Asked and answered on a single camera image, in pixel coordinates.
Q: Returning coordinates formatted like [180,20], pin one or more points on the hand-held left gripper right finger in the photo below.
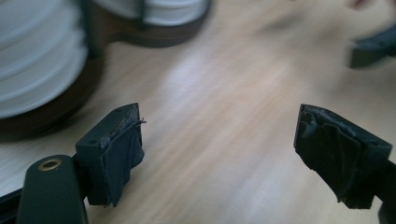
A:
[336,155]

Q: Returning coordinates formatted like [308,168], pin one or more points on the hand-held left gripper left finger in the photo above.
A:
[102,155]

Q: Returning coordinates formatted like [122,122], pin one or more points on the black double cup holder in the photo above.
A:
[62,112]

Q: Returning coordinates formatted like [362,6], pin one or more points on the stack of white cups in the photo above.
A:
[34,62]
[174,12]

